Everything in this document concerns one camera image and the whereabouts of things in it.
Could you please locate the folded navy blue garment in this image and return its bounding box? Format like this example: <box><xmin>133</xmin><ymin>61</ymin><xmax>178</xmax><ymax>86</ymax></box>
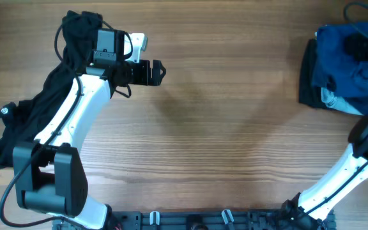
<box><xmin>351</xmin><ymin>98</ymin><xmax>368</xmax><ymax>115</ymax></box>

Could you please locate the left black camera cable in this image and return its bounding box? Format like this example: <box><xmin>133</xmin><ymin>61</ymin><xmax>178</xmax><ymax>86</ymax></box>
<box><xmin>0</xmin><ymin>19</ymin><xmax>134</xmax><ymax>229</ymax></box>

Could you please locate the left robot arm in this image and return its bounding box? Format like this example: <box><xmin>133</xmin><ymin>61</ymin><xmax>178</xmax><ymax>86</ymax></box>
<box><xmin>11</xmin><ymin>29</ymin><xmax>166</xmax><ymax>229</ymax></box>

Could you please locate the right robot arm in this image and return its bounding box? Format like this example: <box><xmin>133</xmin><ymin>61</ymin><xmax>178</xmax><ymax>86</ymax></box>
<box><xmin>282</xmin><ymin>114</ymin><xmax>368</xmax><ymax>229</ymax></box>

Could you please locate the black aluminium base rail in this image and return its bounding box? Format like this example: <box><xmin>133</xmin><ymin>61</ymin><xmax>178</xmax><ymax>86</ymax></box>
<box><xmin>52</xmin><ymin>208</ymin><xmax>337</xmax><ymax>230</ymax></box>

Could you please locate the black t-shirt with logo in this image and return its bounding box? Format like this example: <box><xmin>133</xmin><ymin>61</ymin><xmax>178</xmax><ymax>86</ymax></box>
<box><xmin>0</xmin><ymin>10</ymin><xmax>103</xmax><ymax>169</ymax></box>

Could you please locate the right black camera cable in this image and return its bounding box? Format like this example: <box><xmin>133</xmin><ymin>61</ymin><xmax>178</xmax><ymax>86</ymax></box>
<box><xmin>292</xmin><ymin>1</ymin><xmax>368</xmax><ymax>221</ymax></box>

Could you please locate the folded black garment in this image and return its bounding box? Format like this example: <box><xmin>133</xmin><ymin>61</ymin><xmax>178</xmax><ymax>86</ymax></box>
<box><xmin>298</xmin><ymin>38</ymin><xmax>328</xmax><ymax>109</ymax></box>

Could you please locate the black camera cable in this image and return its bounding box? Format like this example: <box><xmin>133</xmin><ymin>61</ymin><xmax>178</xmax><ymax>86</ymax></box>
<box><xmin>0</xmin><ymin>19</ymin><xmax>134</xmax><ymax>229</ymax></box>
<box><xmin>292</xmin><ymin>1</ymin><xmax>368</xmax><ymax>221</ymax></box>

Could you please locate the blue t-shirt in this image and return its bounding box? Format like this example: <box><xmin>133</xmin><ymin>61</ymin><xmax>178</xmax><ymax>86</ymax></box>
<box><xmin>312</xmin><ymin>22</ymin><xmax>368</xmax><ymax>101</ymax></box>

